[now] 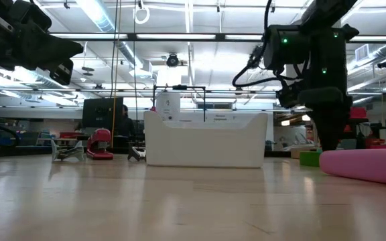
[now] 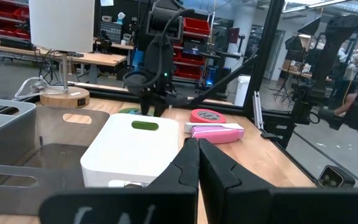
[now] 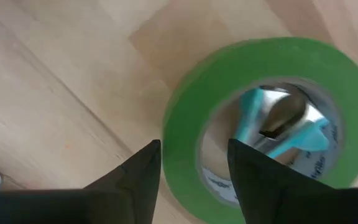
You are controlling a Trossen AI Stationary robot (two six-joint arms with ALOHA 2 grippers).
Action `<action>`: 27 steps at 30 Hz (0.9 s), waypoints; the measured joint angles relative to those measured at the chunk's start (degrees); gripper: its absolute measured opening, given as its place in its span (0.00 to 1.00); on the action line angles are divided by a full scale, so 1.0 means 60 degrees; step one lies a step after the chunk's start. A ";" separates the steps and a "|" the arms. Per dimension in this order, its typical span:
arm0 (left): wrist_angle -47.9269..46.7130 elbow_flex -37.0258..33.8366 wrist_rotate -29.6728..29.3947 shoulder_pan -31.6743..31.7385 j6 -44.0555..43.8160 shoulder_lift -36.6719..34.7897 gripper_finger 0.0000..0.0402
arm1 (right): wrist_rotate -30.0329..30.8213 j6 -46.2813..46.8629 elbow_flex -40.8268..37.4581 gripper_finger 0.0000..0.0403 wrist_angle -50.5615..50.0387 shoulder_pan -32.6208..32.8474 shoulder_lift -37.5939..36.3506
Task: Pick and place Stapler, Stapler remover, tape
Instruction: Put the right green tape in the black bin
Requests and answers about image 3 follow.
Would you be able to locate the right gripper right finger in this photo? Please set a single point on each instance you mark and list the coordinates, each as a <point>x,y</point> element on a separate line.
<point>284,202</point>

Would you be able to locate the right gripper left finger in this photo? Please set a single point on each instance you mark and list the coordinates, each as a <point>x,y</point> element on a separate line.
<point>89,208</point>

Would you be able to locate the green masking tape roll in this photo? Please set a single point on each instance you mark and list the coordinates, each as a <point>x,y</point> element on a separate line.
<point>216,77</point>

